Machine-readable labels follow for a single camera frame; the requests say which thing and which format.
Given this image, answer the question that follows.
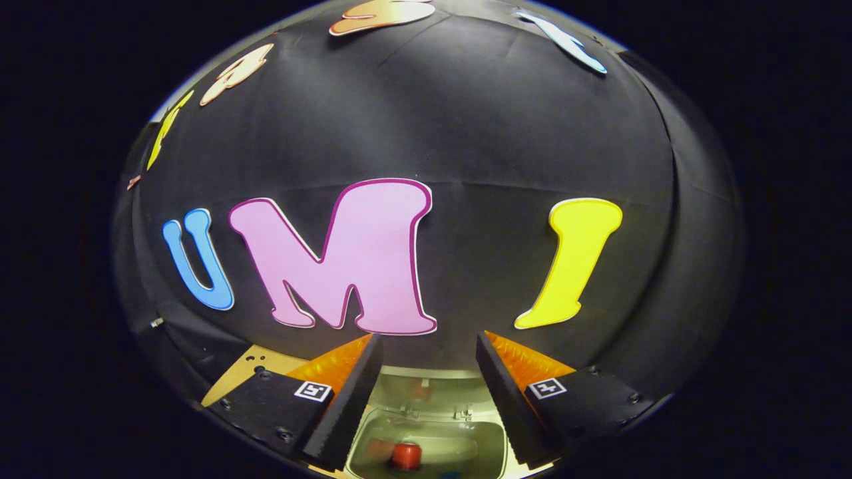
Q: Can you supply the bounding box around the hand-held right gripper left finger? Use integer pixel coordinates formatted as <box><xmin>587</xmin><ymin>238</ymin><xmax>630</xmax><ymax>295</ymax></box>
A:
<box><xmin>203</xmin><ymin>333</ymin><xmax>385</xmax><ymax>472</ymax></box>

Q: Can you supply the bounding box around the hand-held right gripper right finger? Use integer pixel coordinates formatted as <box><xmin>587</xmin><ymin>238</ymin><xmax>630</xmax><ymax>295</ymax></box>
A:
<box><xmin>475</xmin><ymin>331</ymin><xmax>670</xmax><ymax>468</ymax></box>

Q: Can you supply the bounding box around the pale green desktop garbage bin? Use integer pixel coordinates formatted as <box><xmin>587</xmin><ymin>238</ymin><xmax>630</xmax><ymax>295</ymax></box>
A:
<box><xmin>346</xmin><ymin>365</ymin><xmax>510</xmax><ymax>479</ymax></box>

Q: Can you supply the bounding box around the red pop can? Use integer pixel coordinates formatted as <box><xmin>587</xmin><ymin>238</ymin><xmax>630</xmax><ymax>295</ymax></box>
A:
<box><xmin>389</xmin><ymin>442</ymin><xmax>424</xmax><ymax>472</ymax></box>

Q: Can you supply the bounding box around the wooden desktop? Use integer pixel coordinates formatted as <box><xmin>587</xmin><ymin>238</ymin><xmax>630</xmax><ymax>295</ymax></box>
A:
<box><xmin>202</xmin><ymin>344</ymin><xmax>553</xmax><ymax>479</ymax></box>

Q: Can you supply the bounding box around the black backdrop cloth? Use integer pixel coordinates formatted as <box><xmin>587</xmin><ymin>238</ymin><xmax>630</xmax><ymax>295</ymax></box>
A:
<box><xmin>113</xmin><ymin>0</ymin><xmax>745</xmax><ymax>426</ymax></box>

